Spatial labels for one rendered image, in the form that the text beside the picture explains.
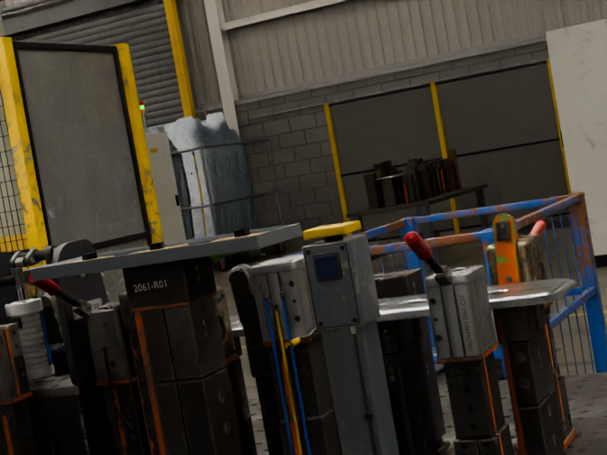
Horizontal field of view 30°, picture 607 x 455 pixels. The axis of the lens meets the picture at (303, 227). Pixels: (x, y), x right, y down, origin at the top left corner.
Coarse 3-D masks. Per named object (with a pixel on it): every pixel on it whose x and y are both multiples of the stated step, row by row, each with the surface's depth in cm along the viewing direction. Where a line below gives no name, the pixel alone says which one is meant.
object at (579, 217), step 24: (576, 192) 459; (432, 216) 487; (456, 216) 482; (528, 216) 388; (576, 216) 451; (432, 240) 365; (456, 240) 361; (480, 240) 357; (576, 240) 458; (408, 264) 492; (576, 264) 441; (576, 288) 463; (600, 312) 458; (432, 336) 493; (552, 336) 399; (600, 336) 459; (600, 360) 454
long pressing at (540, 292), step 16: (496, 288) 180; (512, 288) 176; (528, 288) 173; (544, 288) 170; (560, 288) 170; (384, 304) 185; (400, 304) 180; (416, 304) 177; (496, 304) 166; (512, 304) 165; (528, 304) 164; (384, 320) 174; (240, 336) 184
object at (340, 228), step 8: (336, 224) 149; (344, 224) 147; (352, 224) 148; (304, 232) 147; (312, 232) 147; (320, 232) 146; (328, 232) 146; (336, 232) 146; (344, 232) 145; (328, 240) 148; (336, 240) 148
